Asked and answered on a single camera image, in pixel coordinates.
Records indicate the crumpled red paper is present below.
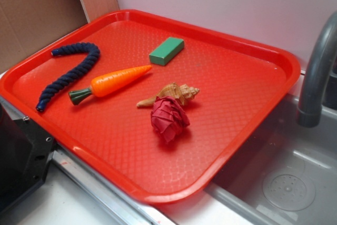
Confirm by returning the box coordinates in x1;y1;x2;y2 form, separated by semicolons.
151;96;190;143

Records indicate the red plastic tray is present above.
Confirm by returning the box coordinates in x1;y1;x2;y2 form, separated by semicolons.
1;10;300;204

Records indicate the tan conch seashell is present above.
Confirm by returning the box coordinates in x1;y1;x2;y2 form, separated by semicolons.
136;82;200;108

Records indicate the green rectangular block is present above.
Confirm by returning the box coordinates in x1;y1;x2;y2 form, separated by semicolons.
149;37;185;66

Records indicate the orange plastic toy carrot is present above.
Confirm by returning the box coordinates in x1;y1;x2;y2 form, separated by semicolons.
68;65;152;105

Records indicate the grey sink faucet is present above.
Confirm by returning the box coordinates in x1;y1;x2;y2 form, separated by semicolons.
296;12;336;128

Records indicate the grey toy sink basin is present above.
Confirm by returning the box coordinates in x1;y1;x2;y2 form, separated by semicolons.
157;87;337;225

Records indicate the brown cardboard panel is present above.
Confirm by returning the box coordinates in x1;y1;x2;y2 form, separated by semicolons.
1;0;119;72

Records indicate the dark blue rope piece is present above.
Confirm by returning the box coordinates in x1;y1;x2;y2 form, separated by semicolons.
35;42;101;113

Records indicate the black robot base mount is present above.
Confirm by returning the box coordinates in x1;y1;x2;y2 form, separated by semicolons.
1;106;56;213

